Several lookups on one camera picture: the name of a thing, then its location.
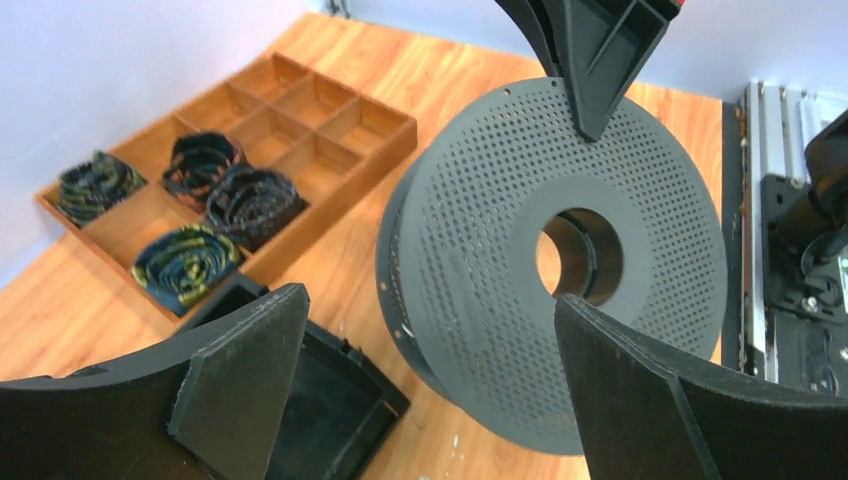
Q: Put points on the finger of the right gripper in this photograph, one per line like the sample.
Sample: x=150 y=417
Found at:
x=533 y=21
x=598 y=48

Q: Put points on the wooden compartment tray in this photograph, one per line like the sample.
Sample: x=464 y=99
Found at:
x=334 y=142

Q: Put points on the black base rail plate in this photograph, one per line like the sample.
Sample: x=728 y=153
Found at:
x=767 y=133

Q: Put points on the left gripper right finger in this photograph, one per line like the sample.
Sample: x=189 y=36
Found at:
x=648 y=410

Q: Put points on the black plastic bin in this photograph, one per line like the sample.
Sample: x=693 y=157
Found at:
x=339 y=410

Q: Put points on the coiled cable yellow green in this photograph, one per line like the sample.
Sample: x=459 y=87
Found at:
x=180 y=268

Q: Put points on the black cable spool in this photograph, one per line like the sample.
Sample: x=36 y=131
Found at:
x=465 y=245

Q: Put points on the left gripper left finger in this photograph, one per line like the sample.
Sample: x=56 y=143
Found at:
x=204 y=404

